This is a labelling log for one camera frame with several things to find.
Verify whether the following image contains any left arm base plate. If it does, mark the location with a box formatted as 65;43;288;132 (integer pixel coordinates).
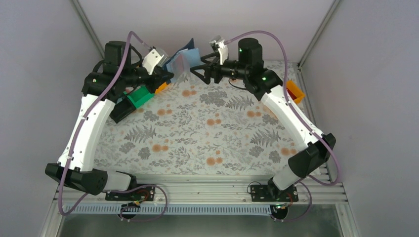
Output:
105;184;156;202

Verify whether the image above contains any green plastic bin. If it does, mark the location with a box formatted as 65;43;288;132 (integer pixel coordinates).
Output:
124;86;155;109

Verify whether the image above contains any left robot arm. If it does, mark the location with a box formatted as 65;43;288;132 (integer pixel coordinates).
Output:
45;41;173;195

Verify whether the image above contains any orange plastic bin right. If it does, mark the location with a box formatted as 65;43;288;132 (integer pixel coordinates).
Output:
286;80;306;104

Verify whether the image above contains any aluminium rail frame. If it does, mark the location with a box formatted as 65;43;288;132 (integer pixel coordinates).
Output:
54;175;348;205

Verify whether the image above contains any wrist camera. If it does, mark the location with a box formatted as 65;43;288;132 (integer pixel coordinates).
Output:
209;35;228;65
141;47;168;75

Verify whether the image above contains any blue leather card holder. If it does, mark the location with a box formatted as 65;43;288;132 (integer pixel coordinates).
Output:
163;38;203;83

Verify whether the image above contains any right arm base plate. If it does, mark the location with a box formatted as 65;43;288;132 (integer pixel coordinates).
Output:
249;184;299;202

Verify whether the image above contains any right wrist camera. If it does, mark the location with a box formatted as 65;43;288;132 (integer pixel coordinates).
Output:
209;35;228;65

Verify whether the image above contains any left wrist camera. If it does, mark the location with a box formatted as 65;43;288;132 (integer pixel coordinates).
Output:
141;47;168;75

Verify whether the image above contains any orange plastic bin left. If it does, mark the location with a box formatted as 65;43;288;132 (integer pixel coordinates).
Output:
154;82;168;94

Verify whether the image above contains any orange plastic bin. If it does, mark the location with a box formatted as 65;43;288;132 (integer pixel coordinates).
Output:
286;80;306;104
154;82;168;94

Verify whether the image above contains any black plastic bin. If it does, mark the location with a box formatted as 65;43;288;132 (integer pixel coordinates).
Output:
110;98;136;123

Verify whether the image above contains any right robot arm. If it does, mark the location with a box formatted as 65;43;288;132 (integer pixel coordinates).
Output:
190;36;336;195

